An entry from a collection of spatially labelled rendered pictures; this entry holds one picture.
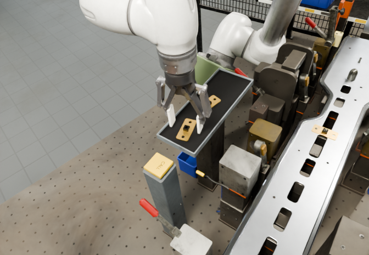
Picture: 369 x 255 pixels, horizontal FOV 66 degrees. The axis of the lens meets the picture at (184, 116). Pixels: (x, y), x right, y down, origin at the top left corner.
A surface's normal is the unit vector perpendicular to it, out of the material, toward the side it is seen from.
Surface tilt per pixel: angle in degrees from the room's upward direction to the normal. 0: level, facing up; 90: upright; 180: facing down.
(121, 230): 0
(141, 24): 88
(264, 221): 0
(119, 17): 77
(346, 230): 0
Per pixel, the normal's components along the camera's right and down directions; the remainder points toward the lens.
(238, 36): -0.21, 0.15
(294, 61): -0.08, -0.68
